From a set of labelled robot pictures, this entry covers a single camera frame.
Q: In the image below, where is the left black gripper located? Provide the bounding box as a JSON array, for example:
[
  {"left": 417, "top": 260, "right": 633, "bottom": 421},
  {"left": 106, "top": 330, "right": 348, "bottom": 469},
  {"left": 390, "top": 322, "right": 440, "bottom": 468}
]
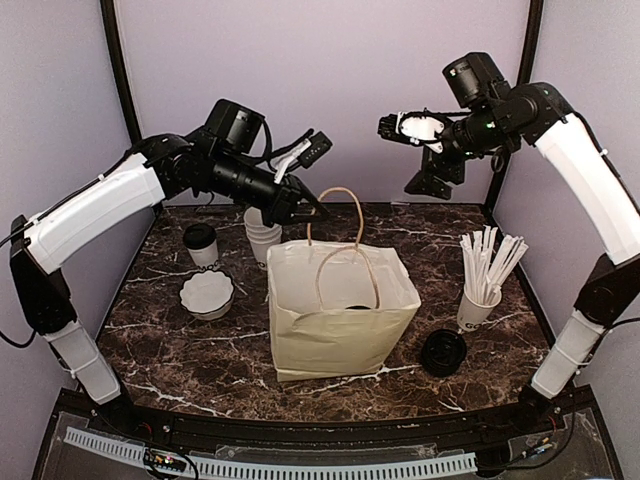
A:
[{"left": 208, "top": 149, "right": 331, "bottom": 228}]

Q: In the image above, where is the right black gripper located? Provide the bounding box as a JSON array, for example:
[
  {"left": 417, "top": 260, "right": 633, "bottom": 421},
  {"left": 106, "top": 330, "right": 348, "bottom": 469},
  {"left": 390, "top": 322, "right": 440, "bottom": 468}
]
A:
[{"left": 405, "top": 103, "right": 517, "bottom": 198}]

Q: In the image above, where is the stack of white paper cups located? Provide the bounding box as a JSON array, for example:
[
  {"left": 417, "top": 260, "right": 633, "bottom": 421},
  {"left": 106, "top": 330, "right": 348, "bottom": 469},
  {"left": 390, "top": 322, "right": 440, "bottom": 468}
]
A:
[{"left": 243, "top": 207, "right": 282, "bottom": 271}]

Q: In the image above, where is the beige paper bag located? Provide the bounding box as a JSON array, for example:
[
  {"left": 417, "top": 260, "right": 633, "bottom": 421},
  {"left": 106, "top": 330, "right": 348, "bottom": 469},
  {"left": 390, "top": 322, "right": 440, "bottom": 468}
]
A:
[{"left": 266, "top": 187, "right": 421, "bottom": 384}]

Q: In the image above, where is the white paper cup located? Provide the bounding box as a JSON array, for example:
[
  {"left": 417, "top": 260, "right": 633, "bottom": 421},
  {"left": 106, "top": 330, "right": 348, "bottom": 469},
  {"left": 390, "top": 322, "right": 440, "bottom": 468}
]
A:
[{"left": 183, "top": 236, "right": 219, "bottom": 268}]

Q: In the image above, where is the black plastic cup lid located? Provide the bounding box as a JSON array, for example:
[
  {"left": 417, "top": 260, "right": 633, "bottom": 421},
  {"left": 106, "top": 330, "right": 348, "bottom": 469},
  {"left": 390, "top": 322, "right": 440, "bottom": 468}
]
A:
[{"left": 183, "top": 223, "right": 217, "bottom": 250}]

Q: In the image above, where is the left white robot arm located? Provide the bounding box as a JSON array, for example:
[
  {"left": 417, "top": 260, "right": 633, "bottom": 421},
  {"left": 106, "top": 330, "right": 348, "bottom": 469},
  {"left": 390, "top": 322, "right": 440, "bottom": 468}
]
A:
[{"left": 4, "top": 131, "right": 332, "bottom": 436}]

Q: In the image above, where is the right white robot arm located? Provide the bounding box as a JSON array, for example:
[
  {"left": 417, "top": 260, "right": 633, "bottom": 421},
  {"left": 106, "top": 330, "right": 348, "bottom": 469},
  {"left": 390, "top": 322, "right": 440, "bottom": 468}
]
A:
[{"left": 392, "top": 82, "right": 639, "bottom": 434}]

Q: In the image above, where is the bundle of wrapped straws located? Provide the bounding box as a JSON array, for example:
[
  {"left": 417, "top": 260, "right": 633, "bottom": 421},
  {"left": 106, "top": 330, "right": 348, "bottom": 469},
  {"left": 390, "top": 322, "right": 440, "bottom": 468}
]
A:
[{"left": 459, "top": 225, "right": 529, "bottom": 306}]

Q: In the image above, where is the white scalloped bowl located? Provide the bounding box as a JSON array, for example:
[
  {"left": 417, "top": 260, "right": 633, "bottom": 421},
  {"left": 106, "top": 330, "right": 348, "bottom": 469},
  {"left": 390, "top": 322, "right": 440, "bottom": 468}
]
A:
[{"left": 179, "top": 270, "right": 235, "bottom": 321}]

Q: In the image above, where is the white cup holding straws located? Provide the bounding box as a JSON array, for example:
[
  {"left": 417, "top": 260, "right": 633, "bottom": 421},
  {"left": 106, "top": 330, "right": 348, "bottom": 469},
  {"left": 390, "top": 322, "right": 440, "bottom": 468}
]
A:
[{"left": 456, "top": 285, "right": 502, "bottom": 332}]

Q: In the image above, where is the stack of black lids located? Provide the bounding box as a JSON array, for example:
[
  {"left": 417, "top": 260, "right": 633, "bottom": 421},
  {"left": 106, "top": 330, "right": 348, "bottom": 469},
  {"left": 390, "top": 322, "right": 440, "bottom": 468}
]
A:
[{"left": 420, "top": 329, "right": 467, "bottom": 378}]

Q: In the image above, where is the right black frame post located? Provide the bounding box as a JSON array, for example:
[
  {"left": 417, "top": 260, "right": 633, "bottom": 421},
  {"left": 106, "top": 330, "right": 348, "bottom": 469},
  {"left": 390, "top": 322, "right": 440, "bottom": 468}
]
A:
[{"left": 482, "top": 0, "right": 546, "bottom": 221}]

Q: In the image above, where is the black frame post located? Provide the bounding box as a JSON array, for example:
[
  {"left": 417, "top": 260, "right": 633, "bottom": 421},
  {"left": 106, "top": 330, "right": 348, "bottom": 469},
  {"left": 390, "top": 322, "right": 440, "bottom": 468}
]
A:
[
  {"left": 99, "top": 0, "right": 142, "bottom": 144},
  {"left": 482, "top": 0, "right": 546, "bottom": 221}
]

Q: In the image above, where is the black table edge rail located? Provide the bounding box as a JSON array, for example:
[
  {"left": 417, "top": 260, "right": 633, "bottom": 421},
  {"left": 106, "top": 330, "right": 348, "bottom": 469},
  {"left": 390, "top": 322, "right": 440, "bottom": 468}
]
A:
[{"left": 54, "top": 387, "right": 596, "bottom": 454}]

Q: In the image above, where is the left black frame post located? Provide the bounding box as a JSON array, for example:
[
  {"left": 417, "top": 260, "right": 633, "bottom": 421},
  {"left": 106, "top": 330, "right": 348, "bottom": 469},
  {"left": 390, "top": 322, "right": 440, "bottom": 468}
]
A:
[{"left": 99, "top": 0, "right": 142, "bottom": 144}]

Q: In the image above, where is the grey slotted cable duct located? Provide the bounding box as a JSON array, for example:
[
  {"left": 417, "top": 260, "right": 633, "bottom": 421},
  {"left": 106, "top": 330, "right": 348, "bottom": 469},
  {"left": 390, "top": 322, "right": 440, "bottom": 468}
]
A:
[{"left": 63, "top": 427, "right": 477, "bottom": 479}]

